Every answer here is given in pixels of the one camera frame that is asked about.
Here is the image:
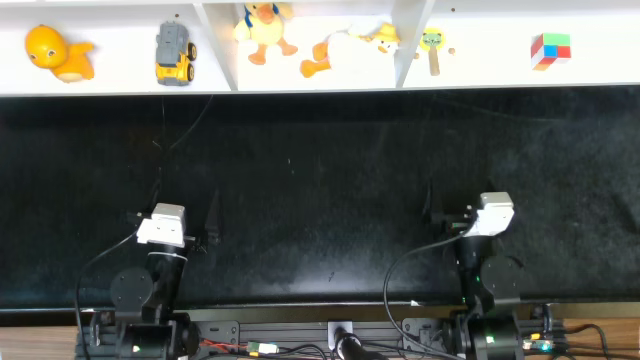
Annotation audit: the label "yellow plush duck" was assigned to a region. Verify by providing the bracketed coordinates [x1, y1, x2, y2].
[232, 2, 300, 67]

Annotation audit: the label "yellow rattle drum toy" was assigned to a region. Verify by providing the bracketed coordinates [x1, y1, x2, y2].
[413, 27, 458, 78]

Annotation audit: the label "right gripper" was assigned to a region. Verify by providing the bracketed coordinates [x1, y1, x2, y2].
[422, 179, 476, 238]

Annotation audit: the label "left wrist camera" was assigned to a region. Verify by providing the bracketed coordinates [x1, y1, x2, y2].
[135, 202, 188, 249]

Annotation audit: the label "white shelf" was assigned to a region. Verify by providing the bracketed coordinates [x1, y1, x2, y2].
[0, 0, 640, 98]

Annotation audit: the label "white plush duck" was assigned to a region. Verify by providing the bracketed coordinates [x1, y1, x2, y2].
[299, 21, 402, 79]

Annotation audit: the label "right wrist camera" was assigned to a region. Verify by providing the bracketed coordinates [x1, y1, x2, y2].
[469, 191, 516, 239]

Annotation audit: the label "grey and yellow toy truck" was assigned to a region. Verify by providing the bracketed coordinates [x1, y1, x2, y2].
[154, 20, 199, 88]

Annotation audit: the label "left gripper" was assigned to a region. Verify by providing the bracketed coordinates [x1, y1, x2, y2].
[126, 188, 224, 254]

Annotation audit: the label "many-coloured puzzle cube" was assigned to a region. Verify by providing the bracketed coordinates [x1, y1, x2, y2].
[529, 32, 573, 73]

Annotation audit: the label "black cable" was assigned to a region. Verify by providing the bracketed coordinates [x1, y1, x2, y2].
[381, 223, 476, 360]
[73, 229, 142, 352]

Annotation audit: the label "yellow rubber duck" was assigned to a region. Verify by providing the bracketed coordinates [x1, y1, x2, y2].
[24, 23, 96, 85]

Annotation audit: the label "mounting rail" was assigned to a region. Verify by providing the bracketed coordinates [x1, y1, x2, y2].
[73, 302, 612, 360]

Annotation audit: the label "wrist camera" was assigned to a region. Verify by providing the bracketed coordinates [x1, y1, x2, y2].
[135, 202, 188, 249]
[469, 191, 516, 239]

